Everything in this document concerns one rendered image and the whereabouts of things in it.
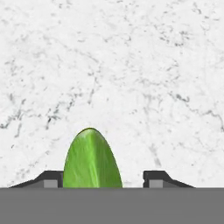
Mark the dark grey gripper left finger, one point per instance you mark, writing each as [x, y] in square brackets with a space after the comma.
[49, 176]

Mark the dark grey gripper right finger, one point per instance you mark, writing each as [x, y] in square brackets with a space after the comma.
[156, 176]

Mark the green bell pepper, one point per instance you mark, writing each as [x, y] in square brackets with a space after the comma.
[91, 163]

